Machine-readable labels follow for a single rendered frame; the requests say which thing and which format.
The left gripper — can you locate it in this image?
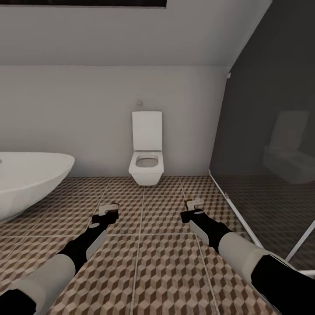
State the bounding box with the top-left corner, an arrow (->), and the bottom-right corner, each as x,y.
92,211 -> 119,225

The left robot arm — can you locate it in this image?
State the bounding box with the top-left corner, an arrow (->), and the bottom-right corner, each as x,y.
0,203 -> 119,315

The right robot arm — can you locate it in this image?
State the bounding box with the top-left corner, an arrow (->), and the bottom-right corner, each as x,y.
180,199 -> 315,315

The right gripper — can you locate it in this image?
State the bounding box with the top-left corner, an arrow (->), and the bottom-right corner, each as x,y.
180,208 -> 202,224

